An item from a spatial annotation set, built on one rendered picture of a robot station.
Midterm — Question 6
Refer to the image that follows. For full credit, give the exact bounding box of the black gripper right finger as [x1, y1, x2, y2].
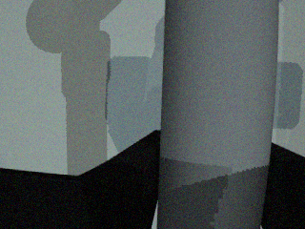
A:
[262, 142, 305, 229]

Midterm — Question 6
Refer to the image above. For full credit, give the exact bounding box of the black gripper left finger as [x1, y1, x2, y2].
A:
[0, 130, 160, 229]

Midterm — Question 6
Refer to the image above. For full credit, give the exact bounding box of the grey metal pipe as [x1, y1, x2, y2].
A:
[156, 0, 279, 229]

